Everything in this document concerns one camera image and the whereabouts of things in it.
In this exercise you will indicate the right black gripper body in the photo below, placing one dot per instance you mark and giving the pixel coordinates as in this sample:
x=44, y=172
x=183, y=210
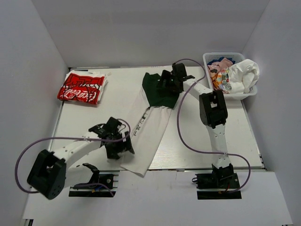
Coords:
x=165, y=81

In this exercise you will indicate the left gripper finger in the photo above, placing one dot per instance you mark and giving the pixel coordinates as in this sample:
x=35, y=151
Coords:
x=127, y=144
x=113, y=150

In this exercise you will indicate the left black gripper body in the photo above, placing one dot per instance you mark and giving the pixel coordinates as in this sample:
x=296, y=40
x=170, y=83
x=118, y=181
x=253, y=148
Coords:
x=124, y=146

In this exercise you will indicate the white green Charlie Brown t-shirt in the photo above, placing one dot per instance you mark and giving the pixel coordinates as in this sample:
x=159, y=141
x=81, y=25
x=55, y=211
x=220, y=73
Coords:
x=148, y=119

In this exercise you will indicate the pink orange print t-shirt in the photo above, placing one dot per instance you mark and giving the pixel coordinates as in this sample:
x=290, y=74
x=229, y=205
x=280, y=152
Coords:
x=219, y=75

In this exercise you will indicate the white colourful print t-shirt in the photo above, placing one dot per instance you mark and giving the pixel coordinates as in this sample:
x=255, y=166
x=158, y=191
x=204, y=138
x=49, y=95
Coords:
x=243, y=75

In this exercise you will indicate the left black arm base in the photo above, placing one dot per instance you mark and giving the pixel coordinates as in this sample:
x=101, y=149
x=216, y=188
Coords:
x=104, y=187

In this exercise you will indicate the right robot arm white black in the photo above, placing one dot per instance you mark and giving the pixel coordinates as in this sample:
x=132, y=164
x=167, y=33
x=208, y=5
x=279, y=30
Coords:
x=212, y=110

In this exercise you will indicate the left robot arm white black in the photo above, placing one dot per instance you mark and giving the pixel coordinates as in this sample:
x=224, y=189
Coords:
x=52, y=170

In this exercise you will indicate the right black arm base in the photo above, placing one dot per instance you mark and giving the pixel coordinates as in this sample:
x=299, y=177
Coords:
x=209, y=188

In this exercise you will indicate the blue garment in basket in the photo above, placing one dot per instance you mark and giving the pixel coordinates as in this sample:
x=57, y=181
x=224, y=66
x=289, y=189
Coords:
x=228, y=58

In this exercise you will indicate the folded red white t-shirt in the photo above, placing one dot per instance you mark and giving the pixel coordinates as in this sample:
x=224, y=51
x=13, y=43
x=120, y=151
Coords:
x=83, y=86

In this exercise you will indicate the white plastic basket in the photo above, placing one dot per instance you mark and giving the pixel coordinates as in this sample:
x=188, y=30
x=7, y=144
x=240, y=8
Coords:
x=234, y=56

